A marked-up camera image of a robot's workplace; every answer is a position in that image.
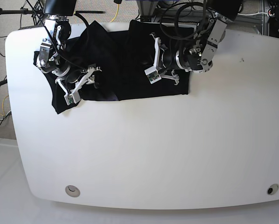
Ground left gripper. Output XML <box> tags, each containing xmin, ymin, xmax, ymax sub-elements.
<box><xmin>150</xmin><ymin>32</ymin><xmax>183</xmax><ymax>85</ymax></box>

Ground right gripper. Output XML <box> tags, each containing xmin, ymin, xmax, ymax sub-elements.
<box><xmin>55</xmin><ymin>65</ymin><xmax>102</xmax><ymax>96</ymax></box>

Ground black T-shirt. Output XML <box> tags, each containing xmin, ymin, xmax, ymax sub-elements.
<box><xmin>33</xmin><ymin>19</ymin><xmax>195</xmax><ymax>115</ymax></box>

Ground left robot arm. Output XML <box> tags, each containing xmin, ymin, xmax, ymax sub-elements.
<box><xmin>145</xmin><ymin>0</ymin><xmax>242</xmax><ymax>84</ymax></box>

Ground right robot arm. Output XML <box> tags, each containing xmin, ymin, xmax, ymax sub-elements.
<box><xmin>34</xmin><ymin>0</ymin><xmax>100</xmax><ymax>101</ymax></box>

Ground black tripod pole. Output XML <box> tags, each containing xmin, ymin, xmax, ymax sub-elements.
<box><xmin>0</xmin><ymin>9</ymin><xmax>105</xmax><ymax>15</ymax></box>

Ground left table grommet hole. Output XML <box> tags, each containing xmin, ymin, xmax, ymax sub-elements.
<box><xmin>65</xmin><ymin>185</ymin><xmax>80</xmax><ymax>197</ymax></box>

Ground table grommet hole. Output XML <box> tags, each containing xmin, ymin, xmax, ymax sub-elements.
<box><xmin>267</xmin><ymin>183</ymin><xmax>279</xmax><ymax>195</ymax></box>
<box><xmin>65</xmin><ymin>185</ymin><xmax>80</xmax><ymax>197</ymax></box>

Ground right table grommet hole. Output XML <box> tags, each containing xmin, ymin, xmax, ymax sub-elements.
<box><xmin>267</xmin><ymin>183</ymin><xmax>279</xmax><ymax>195</ymax></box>

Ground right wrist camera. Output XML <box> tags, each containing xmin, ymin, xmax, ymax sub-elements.
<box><xmin>64</xmin><ymin>92</ymin><xmax>81</xmax><ymax>105</ymax></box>

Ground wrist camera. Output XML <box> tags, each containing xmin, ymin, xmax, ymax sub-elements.
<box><xmin>145</xmin><ymin>67</ymin><xmax>161</xmax><ymax>84</ymax></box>
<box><xmin>64</xmin><ymin>92</ymin><xmax>81</xmax><ymax>105</ymax></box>

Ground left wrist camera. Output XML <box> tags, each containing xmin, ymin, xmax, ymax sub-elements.
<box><xmin>145</xmin><ymin>67</ymin><xmax>161</xmax><ymax>84</ymax></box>

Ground grey aluminium frame stand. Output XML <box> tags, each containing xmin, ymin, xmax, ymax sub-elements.
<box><xmin>136</xmin><ymin>0</ymin><xmax>270</xmax><ymax>36</ymax></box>

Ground yellow cable at top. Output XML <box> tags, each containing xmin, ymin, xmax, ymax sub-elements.
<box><xmin>110</xmin><ymin>2</ymin><xmax>120</xmax><ymax>23</ymax></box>

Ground yellow cable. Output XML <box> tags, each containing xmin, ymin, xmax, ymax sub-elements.
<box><xmin>110</xmin><ymin>2</ymin><xmax>120</xmax><ymax>23</ymax></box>
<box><xmin>0</xmin><ymin>95</ymin><xmax>12</xmax><ymax>121</ymax></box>

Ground yellow cable at left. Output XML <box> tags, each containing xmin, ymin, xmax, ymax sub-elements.
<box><xmin>0</xmin><ymin>95</ymin><xmax>12</xmax><ymax>121</ymax></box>

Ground white cable at top right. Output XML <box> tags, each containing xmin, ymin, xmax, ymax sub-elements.
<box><xmin>237</xmin><ymin>9</ymin><xmax>271</xmax><ymax>18</ymax></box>

